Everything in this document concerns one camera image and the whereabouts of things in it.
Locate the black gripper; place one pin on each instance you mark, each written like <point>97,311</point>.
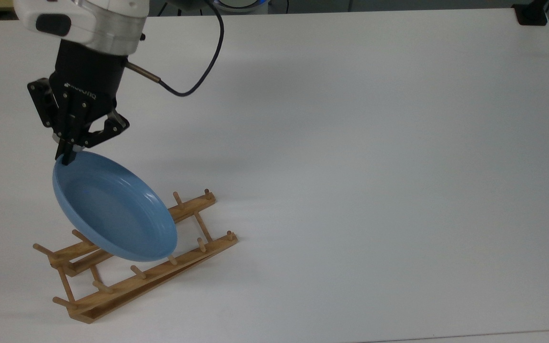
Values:
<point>86,78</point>

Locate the blue round plate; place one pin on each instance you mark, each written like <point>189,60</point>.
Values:
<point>112,209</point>

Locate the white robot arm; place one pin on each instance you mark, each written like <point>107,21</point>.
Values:
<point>88,19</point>

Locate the wooden plate rack with pegs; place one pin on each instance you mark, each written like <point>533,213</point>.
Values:
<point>112,293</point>

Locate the black corner clamp mount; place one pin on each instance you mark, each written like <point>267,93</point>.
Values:
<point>532,15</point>

